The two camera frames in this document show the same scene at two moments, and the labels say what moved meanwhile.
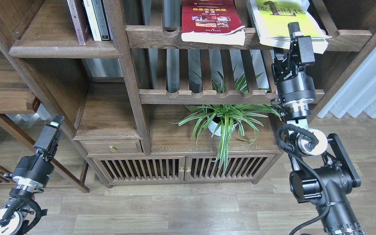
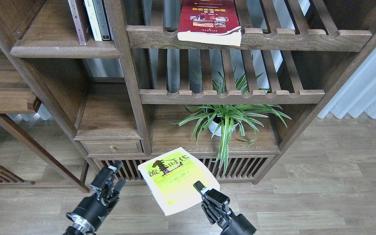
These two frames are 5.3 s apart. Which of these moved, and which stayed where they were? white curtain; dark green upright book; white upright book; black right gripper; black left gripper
Moved: black left gripper; black right gripper
Stayed: white upright book; white curtain; dark green upright book
